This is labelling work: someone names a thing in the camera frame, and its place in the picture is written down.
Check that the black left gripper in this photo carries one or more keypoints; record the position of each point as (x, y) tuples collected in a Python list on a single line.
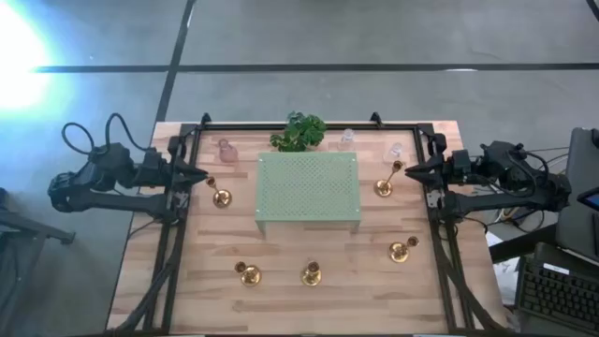
[(161, 173)]

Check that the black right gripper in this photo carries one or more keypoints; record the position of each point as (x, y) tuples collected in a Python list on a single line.
[(456, 168)]

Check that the clear glass vase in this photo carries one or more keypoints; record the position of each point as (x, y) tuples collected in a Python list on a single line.
[(347, 138), (394, 152)]

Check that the brass candlestick holder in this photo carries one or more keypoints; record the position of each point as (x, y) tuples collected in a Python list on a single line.
[(311, 278), (222, 198), (398, 252), (251, 276), (384, 188)]

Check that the pink glass vase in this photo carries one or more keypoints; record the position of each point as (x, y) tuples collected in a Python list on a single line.
[(228, 153)]

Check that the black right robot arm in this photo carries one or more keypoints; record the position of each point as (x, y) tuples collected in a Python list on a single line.
[(505, 203)]

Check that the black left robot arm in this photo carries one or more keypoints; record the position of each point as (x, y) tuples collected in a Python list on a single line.
[(117, 201)]

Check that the green perforated metal shelf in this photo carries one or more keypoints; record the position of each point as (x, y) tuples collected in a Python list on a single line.
[(309, 187)]

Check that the green potted plant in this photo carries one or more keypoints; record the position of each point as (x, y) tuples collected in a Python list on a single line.
[(299, 133)]

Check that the black desk bar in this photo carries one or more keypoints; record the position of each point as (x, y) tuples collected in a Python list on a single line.
[(519, 244)]

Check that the white paper sheet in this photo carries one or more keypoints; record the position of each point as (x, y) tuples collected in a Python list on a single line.
[(505, 276)]

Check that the grey laptop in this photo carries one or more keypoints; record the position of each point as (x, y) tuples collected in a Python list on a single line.
[(578, 224)]

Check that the black metal stand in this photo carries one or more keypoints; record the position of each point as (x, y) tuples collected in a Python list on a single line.
[(33, 228)]

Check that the black computer keyboard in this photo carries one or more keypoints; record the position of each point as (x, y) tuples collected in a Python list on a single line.
[(557, 295)]

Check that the black frame clamp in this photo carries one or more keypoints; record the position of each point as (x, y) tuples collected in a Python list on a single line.
[(206, 118), (375, 119)]

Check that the black aluminium table frame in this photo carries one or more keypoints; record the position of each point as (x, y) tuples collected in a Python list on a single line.
[(234, 126)]

